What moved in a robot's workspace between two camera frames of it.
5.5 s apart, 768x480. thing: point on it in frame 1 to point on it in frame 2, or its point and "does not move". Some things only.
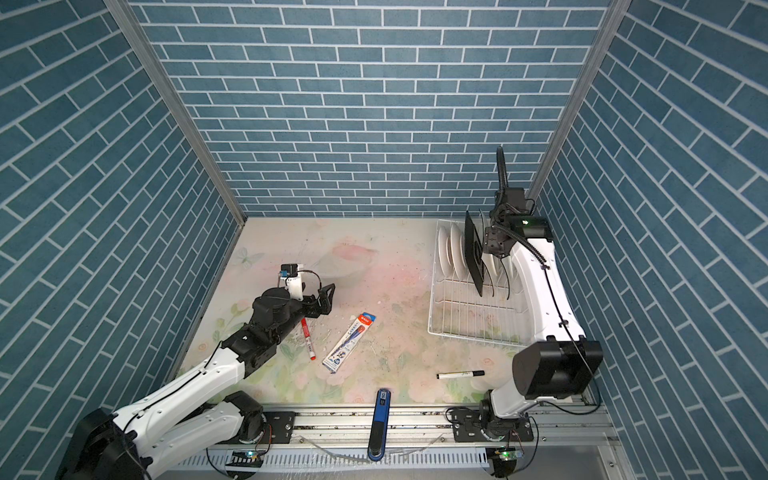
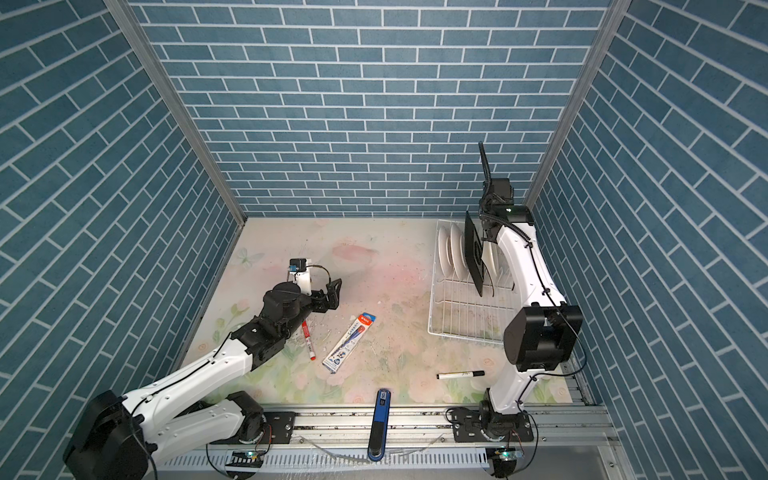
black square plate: (474, 253) does not move
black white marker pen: (460, 374) does not move
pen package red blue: (344, 347) does not move
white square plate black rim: (501, 170) to (485, 164)
